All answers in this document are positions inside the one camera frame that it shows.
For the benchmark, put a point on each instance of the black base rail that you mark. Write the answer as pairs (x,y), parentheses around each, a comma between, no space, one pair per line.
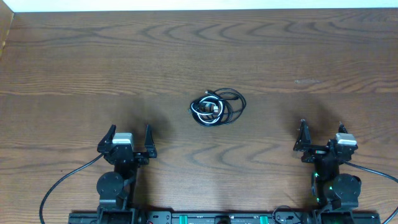
(165,217)

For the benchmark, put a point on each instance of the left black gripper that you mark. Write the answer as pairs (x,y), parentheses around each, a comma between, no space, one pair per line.
(143,160)

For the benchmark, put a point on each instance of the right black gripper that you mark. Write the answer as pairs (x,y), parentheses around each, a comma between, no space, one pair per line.
(304,144)

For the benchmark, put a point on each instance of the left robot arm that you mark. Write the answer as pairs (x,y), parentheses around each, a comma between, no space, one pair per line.
(116,188)

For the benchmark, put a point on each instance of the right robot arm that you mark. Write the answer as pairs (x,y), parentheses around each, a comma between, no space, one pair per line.
(337,194)

